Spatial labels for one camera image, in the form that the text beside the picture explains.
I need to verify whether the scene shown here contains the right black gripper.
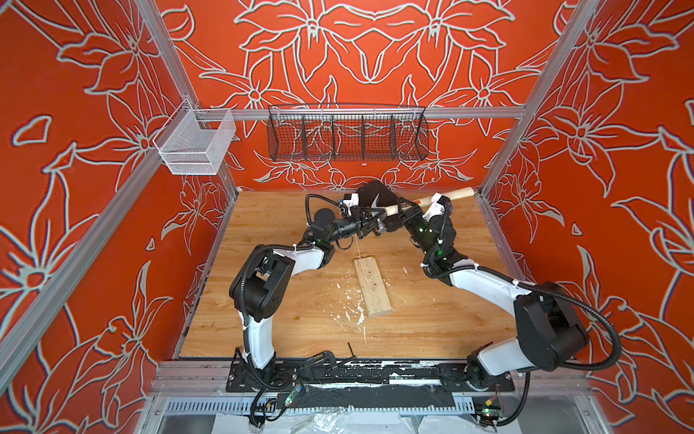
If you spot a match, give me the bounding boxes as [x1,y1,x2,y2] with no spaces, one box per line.
[403,195,442,260]

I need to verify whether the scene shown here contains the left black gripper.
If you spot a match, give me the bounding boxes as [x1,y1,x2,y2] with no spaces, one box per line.
[325,210,385,247]

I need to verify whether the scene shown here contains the wooden handle claw hammer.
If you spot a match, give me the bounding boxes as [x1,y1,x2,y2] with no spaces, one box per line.
[377,187,475,216]

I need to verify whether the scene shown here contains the light wooden block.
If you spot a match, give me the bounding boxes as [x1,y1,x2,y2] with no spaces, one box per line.
[354,257,394,318]

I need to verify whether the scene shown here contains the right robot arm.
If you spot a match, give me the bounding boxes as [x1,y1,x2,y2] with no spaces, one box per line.
[386,187,623,391]

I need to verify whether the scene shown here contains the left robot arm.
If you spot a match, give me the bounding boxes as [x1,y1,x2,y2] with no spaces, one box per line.
[230,206,388,374]

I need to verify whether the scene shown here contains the black tool case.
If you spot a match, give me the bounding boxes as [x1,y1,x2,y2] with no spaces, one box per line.
[356,180,399,215]

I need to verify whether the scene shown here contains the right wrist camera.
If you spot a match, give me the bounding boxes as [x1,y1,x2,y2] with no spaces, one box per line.
[423,193,453,222]

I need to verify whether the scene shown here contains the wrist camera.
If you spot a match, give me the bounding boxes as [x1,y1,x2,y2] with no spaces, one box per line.
[423,193,453,222]
[339,193,360,218]

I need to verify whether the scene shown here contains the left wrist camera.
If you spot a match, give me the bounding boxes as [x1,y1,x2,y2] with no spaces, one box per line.
[339,193,360,218]

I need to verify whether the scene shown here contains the black wire wall basket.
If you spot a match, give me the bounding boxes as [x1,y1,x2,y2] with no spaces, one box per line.
[267,103,431,163]

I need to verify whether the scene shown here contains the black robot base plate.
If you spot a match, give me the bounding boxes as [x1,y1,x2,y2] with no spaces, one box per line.
[226,352,515,393]

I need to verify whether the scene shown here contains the white wire mesh basket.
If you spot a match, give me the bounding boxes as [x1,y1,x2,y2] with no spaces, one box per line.
[154,99,237,175]

